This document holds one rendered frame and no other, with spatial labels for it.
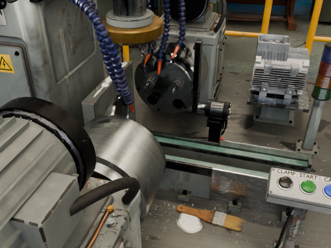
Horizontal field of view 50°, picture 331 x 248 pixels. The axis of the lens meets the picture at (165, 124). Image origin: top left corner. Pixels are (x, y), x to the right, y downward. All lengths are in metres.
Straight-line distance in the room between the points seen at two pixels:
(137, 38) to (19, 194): 0.57
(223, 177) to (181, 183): 0.15
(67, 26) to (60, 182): 0.68
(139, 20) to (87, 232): 0.56
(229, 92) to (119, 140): 1.06
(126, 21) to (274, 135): 0.82
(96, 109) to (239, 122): 0.74
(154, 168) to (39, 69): 0.40
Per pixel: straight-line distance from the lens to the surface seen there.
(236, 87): 1.84
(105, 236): 0.62
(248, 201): 1.15
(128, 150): 0.80
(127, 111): 1.22
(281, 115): 1.59
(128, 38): 0.94
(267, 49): 1.46
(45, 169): 0.51
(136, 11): 0.97
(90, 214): 0.63
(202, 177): 1.12
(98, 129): 0.85
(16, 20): 0.97
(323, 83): 1.31
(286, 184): 0.87
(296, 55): 1.49
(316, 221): 1.20
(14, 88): 1.07
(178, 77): 1.27
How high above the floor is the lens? 1.63
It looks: 33 degrees down
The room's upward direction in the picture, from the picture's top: straight up
